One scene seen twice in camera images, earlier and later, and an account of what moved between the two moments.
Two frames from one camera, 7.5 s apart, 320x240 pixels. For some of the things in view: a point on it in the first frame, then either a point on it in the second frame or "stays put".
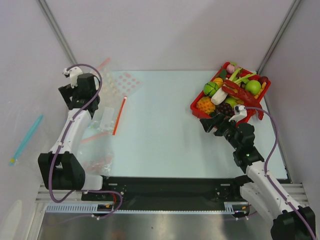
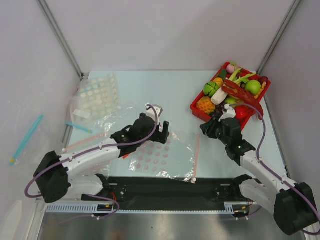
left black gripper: [68, 92] -> [160, 136]
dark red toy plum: [263, 79] stays put
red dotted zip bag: [116, 86] -> [178, 158]
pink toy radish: [230, 68] stays put
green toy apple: [254, 86] stays put
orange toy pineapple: [205, 104] stays put
